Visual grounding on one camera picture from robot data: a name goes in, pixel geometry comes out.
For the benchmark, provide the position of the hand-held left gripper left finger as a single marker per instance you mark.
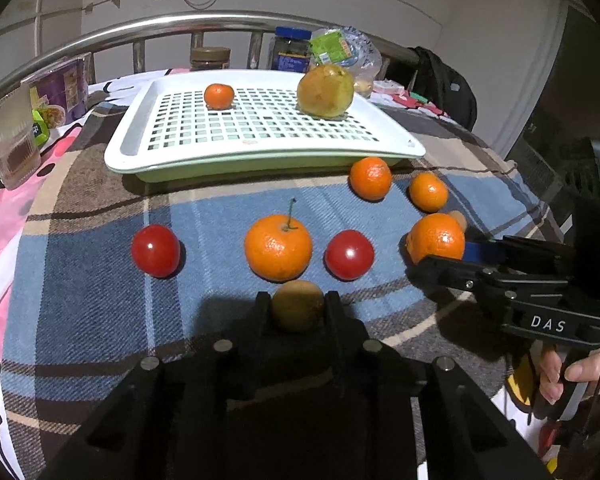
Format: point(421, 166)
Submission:
point(262, 311)

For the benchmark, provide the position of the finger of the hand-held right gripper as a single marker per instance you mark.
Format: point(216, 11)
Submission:
point(450, 272)
point(480, 250)

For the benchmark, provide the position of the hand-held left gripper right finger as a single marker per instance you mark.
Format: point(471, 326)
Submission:
point(334, 311)

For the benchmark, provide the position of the brown kiwi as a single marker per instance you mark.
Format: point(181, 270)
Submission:
point(297, 306)

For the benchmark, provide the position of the white perforated plastic tray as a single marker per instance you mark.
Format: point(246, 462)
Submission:
point(260, 120)

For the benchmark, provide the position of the person's right hand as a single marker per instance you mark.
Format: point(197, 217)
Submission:
point(592, 367)

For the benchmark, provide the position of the small brown fruit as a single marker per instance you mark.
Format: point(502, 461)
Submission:
point(458, 219)

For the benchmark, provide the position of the red tomato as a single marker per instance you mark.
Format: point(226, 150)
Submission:
point(349, 254)
point(155, 250)

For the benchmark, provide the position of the large mandarin with stem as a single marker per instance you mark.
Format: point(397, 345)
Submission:
point(278, 246)

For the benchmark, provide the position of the black backpack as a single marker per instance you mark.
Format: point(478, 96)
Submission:
point(445, 90)

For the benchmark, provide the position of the plaid blanket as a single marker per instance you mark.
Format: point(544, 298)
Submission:
point(95, 310)

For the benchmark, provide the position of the red and green cloth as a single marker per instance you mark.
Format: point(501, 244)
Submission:
point(410, 97)

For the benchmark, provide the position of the small orange mandarin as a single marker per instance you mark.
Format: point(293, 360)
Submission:
point(219, 96)

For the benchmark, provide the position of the yellow-green pear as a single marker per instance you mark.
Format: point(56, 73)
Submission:
point(326, 91)

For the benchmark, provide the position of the clear bag with green label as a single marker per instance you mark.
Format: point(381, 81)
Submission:
point(347, 52)

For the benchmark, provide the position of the jar with brown lid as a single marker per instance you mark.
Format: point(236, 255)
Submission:
point(210, 58)

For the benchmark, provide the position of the jar with blue lid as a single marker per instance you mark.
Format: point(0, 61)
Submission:
point(290, 49)

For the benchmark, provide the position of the green snack packet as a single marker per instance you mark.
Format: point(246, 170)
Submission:
point(42, 120)

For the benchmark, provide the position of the purple box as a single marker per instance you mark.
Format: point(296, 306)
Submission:
point(62, 85)

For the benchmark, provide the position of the clear plastic cup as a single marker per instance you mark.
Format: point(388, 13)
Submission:
point(10, 140)

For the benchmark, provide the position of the metal bed rail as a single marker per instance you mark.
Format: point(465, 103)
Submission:
point(130, 32)

